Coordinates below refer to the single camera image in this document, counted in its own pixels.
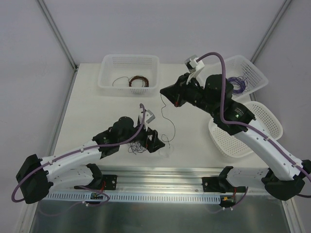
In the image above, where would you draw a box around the aluminium frame post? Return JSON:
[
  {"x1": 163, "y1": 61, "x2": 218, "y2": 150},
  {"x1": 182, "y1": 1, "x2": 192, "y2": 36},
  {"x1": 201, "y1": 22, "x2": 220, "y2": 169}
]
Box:
[
  {"x1": 250, "y1": 0, "x2": 293, "y2": 64},
  {"x1": 36, "y1": 0, "x2": 78, "y2": 71}
]

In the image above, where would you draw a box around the white rectangular basket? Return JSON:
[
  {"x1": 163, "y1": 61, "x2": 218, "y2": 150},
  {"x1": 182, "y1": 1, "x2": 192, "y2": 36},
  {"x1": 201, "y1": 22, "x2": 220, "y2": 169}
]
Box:
[
  {"x1": 225, "y1": 55, "x2": 269, "y2": 100},
  {"x1": 97, "y1": 54, "x2": 160, "y2": 97}
]

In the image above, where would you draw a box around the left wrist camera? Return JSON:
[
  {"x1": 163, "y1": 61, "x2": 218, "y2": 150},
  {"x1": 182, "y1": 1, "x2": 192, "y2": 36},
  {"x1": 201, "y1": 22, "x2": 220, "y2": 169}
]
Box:
[{"x1": 138, "y1": 110, "x2": 156, "y2": 131}]

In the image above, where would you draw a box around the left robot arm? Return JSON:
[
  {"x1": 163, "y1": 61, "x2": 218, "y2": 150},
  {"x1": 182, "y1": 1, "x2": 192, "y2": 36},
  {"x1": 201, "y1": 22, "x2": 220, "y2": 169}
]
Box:
[{"x1": 11, "y1": 116, "x2": 165, "y2": 204}]

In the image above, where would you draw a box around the right aluminium frame post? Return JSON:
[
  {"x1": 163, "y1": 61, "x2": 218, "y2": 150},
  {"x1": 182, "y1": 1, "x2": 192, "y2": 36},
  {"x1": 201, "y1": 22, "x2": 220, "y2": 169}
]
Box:
[{"x1": 250, "y1": 0, "x2": 293, "y2": 64}]

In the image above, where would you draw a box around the white rectangular basket right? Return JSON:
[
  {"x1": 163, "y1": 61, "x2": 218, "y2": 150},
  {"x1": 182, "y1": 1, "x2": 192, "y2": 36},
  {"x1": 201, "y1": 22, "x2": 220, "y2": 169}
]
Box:
[{"x1": 225, "y1": 55, "x2": 269, "y2": 100}]

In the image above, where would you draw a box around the white round-hole basket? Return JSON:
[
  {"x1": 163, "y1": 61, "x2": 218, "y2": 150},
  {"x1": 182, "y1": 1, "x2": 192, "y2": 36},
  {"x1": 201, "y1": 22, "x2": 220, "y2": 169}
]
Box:
[{"x1": 208, "y1": 101, "x2": 283, "y2": 159}]

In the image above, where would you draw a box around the purple coiled wire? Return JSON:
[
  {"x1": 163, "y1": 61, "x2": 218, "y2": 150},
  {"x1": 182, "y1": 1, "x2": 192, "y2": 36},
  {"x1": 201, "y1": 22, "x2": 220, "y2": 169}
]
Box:
[{"x1": 227, "y1": 75, "x2": 250, "y2": 97}]

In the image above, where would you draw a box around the aluminium mounting rail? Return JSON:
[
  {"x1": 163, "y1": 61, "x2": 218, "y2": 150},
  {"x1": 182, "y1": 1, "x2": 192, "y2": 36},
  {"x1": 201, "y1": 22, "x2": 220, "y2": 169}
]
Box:
[{"x1": 34, "y1": 166, "x2": 292, "y2": 195}]

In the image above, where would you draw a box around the white rectangular basket left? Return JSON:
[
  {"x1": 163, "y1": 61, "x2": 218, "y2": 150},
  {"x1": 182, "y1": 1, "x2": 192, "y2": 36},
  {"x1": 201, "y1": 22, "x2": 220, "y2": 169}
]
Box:
[{"x1": 97, "y1": 54, "x2": 160, "y2": 97}]

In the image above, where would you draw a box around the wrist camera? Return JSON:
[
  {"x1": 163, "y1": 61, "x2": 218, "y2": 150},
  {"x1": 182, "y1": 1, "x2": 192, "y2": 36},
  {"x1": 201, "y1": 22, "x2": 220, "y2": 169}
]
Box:
[
  {"x1": 184, "y1": 55, "x2": 205, "y2": 84},
  {"x1": 138, "y1": 110, "x2": 156, "y2": 131}
]

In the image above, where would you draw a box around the white slotted cable duct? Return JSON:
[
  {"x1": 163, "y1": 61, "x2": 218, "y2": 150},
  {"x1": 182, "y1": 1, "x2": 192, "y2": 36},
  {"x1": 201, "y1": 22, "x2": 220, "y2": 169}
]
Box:
[{"x1": 44, "y1": 191, "x2": 221, "y2": 204}]

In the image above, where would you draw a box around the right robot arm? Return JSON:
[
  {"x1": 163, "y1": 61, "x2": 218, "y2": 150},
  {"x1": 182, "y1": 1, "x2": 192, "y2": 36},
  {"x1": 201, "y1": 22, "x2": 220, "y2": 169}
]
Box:
[{"x1": 160, "y1": 73, "x2": 311, "y2": 200}]

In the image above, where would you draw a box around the brown coiled wire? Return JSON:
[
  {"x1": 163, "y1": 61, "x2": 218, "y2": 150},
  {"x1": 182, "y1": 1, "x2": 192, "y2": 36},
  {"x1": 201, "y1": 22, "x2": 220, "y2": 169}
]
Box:
[{"x1": 128, "y1": 75, "x2": 150, "y2": 88}]

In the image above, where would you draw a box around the left aluminium frame post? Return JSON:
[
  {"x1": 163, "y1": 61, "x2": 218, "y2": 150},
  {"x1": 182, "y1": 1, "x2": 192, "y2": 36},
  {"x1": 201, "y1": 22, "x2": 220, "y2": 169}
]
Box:
[{"x1": 36, "y1": 0, "x2": 78, "y2": 71}]

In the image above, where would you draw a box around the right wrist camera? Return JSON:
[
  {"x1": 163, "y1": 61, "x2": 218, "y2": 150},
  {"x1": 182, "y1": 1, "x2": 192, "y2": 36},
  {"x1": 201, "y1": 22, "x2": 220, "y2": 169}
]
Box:
[{"x1": 184, "y1": 55, "x2": 205, "y2": 84}]

